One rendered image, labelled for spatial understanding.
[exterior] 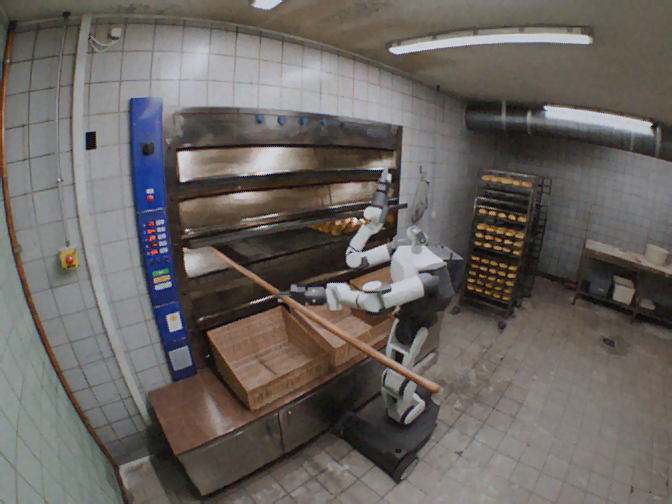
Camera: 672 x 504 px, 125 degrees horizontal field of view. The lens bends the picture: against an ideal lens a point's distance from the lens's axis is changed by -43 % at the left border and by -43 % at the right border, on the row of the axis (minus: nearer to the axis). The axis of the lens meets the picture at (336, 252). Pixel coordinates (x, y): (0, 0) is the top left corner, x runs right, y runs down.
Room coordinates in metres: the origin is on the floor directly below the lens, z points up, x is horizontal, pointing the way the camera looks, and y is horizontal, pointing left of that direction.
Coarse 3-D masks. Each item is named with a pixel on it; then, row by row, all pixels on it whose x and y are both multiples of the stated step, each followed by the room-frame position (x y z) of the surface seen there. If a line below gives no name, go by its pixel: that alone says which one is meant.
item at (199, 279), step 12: (336, 240) 2.25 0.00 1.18; (348, 240) 2.26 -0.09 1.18; (288, 252) 1.94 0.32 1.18; (300, 252) 1.95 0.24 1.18; (312, 252) 2.02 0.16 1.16; (240, 264) 1.69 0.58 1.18; (252, 264) 1.70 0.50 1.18; (264, 264) 1.75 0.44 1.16; (192, 276) 1.48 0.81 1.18; (204, 276) 1.49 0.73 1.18; (216, 276) 1.53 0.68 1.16; (228, 276) 1.58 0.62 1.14
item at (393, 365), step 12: (216, 252) 1.84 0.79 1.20; (252, 276) 1.46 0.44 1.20; (288, 300) 1.21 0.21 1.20; (300, 312) 1.14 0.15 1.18; (312, 312) 1.11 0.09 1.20; (324, 324) 1.03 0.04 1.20; (348, 336) 0.94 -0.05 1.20; (360, 348) 0.88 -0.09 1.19; (372, 348) 0.87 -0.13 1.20; (384, 360) 0.81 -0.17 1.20; (396, 372) 0.77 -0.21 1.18; (408, 372) 0.74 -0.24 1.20; (420, 384) 0.69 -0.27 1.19; (432, 384) 0.67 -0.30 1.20
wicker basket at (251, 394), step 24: (264, 312) 1.70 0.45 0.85; (288, 312) 1.74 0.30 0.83; (216, 336) 1.44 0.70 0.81; (240, 336) 1.54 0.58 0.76; (264, 336) 1.64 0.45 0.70; (288, 336) 1.75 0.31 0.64; (312, 336) 1.58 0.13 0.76; (216, 360) 1.37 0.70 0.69; (240, 360) 1.48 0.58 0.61; (264, 360) 1.53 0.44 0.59; (288, 360) 1.55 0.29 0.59; (312, 360) 1.38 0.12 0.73; (240, 384) 1.13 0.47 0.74; (264, 384) 1.16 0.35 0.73; (288, 384) 1.26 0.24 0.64
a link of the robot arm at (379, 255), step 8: (376, 248) 1.58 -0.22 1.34; (384, 248) 1.55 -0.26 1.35; (352, 256) 1.54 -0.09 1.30; (368, 256) 1.55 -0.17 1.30; (376, 256) 1.54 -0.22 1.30; (384, 256) 1.54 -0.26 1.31; (352, 264) 1.54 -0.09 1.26; (360, 264) 1.54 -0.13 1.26; (368, 264) 1.54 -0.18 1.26; (376, 264) 1.56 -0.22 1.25
